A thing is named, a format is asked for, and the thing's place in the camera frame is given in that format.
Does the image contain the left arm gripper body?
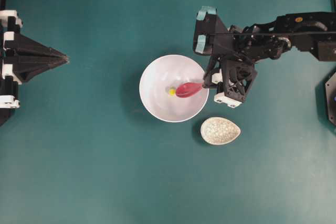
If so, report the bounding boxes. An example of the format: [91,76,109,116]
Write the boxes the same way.
[1,10,23,125]

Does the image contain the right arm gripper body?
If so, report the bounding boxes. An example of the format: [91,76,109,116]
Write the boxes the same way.
[214,59,257,108]

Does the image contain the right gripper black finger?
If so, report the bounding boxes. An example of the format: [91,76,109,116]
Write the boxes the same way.
[202,73,223,89]
[203,56,222,80]

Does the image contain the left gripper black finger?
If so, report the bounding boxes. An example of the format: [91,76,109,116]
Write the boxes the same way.
[3,31,68,59]
[2,52,68,84]

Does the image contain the red plastic spoon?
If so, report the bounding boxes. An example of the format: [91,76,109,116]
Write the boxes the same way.
[175,82,203,98]

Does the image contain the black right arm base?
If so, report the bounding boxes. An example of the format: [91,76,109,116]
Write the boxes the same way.
[315,69,335,134]

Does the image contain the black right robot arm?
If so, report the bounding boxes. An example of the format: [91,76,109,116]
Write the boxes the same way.
[193,11,335,108]

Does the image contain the white round bowl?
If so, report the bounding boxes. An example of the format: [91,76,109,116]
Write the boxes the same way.
[139,55,209,123]

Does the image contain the speckled ceramic spoon rest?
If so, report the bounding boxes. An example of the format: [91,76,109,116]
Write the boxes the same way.
[200,117,241,145]

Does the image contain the black wrist camera with tape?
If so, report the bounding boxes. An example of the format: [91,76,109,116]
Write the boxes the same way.
[193,6,236,56]

